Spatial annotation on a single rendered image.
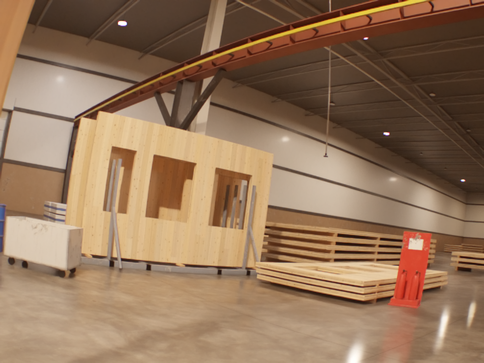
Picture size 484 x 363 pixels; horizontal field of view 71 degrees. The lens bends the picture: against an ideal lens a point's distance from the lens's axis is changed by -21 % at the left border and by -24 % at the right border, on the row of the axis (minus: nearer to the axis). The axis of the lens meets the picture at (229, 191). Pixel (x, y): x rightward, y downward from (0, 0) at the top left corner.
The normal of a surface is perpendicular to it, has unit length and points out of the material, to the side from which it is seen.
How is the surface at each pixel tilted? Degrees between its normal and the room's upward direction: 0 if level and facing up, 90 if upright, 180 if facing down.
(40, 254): 90
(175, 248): 90
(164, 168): 90
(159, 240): 90
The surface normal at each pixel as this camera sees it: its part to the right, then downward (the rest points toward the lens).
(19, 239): 0.07, -0.06
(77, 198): 0.62, 0.03
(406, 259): -0.59, -0.13
